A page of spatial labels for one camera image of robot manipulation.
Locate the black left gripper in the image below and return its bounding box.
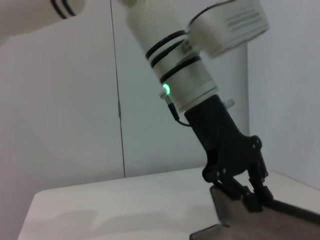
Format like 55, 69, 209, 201
184, 94, 275, 213

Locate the black glasses case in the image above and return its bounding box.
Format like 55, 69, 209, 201
189, 186, 320, 240

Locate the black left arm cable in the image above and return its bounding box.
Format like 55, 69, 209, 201
162, 96, 193, 127

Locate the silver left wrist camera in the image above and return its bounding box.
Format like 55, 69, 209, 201
186, 0, 270, 60

